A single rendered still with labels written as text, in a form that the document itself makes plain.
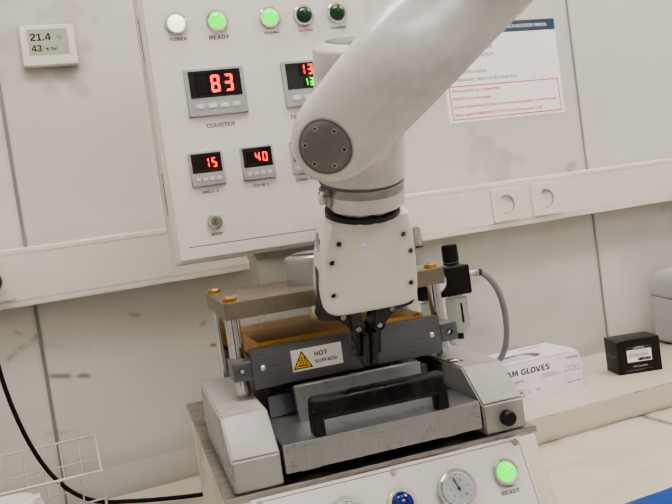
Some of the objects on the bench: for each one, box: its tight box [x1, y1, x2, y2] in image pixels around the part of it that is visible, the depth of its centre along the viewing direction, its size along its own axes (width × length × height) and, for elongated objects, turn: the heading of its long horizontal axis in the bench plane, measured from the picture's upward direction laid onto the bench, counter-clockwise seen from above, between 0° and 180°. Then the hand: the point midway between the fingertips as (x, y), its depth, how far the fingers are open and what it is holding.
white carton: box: [486, 342, 585, 402], centre depth 146 cm, size 12×23×7 cm
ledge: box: [523, 340, 672, 445], centre depth 153 cm, size 30×84×4 cm
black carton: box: [604, 331, 663, 376], centre depth 152 cm, size 6×9×7 cm
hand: (365, 343), depth 81 cm, fingers closed
